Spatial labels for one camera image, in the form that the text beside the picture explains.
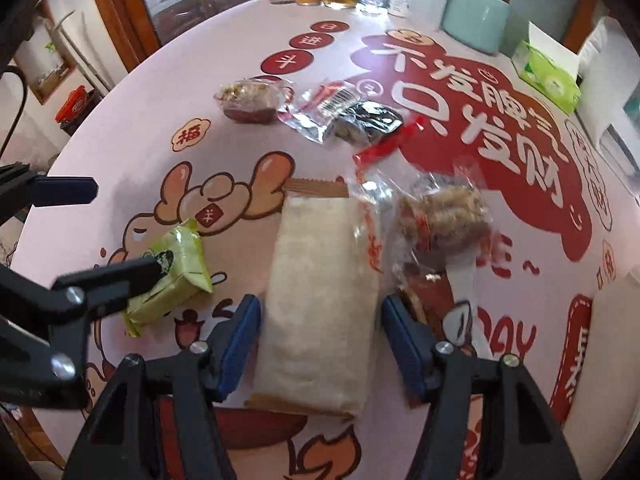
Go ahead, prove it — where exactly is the dark red round snack packet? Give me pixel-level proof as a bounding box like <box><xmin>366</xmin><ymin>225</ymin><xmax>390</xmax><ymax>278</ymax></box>
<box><xmin>214</xmin><ymin>77</ymin><xmax>297</xmax><ymax>126</ymax></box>

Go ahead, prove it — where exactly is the yellow-green snack packet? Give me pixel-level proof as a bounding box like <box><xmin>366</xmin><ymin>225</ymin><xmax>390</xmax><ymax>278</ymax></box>
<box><xmin>122</xmin><ymin>219</ymin><xmax>214</xmax><ymax>339</ymax></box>

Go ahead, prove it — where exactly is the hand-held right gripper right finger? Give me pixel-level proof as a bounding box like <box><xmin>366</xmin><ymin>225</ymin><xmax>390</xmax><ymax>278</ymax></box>
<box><xmin>381</xmin><ymin>293</ymin><xmax>581</xmax><ymax>480</ymax></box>

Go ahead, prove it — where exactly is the clear packet with dark snack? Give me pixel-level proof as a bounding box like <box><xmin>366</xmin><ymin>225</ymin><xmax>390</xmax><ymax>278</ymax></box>
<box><xmin>276</xmin><ymin>79</ymin><xmax>405</xmax><ymax>147</ymax></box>

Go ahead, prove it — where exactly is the black cable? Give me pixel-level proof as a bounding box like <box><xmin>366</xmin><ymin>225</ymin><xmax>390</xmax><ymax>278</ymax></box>
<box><xmin>0</xmin><ymin>66</ymin><xmax>28</xmax><ymax>157</ymax></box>

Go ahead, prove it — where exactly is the wooden picture frame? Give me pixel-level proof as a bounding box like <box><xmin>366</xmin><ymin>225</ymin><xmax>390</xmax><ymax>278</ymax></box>
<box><xmin>12</xmin><ymin>0</ymin><xmax>79</xmax><ymax>107</ymax></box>

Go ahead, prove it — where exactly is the green tissue box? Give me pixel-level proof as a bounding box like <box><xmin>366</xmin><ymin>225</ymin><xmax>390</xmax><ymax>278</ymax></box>
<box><xmin>511</xmin><ymin>20</ymin><xmax>584</xmax><ymax>115</ymax></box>

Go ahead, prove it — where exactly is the long rice cracker packet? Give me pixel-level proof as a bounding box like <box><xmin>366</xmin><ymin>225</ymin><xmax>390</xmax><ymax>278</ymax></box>
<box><xmin>244</xmin><ymin>177</ymin><xmax>382</xmax><ymax>419</ymax></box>

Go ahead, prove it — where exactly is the dark brown snack packet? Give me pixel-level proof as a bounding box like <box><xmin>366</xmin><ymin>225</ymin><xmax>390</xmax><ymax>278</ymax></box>
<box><xmin>397</xmin><ymin>275</ymin><xmax>453</xmax><ymax>335</ymax></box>

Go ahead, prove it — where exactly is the red lidded container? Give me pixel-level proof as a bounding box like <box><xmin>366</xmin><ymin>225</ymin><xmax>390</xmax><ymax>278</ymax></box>
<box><xmin>54</xmin><ymin>86</ymin><xmax>97</xmax><ymax>134</ymax></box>

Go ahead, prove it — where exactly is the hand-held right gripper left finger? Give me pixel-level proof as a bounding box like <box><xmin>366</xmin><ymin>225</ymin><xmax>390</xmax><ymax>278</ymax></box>
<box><xmin>62</xmin><ymin>294</ymin><xmax>262</xmax><ymax>480</ymax></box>

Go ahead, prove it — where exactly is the mint green canister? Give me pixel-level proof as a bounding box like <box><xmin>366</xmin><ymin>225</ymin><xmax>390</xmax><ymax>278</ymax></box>
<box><xmin>442</xmin><ymin>0</ymin><xmax>512</xmax><ymax>57</ymax></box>

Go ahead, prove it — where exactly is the clear nut brittle packet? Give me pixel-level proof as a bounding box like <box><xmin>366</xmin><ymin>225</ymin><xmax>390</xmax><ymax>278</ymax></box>
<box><xmin>352</xmin><ymin>160</ymin><xmax>495</xmax><ymax>287</ymax></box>

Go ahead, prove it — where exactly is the red stick snack packet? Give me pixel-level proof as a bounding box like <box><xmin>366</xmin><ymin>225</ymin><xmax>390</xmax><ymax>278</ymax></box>
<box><xmin>352</xmin><ymin>118</ymin><xmax>419</xmax><ymax>167</ymax></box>

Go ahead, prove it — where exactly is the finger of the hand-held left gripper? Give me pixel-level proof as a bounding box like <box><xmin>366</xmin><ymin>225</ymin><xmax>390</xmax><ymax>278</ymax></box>
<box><xmin>0</xmin><ymin>258</ymin><xmax>167</xmax><ymax>410</ymax></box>
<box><xmin>0</xmin><ymin>162</ymin><xmax>99</xmax><ymax>226</ymax></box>

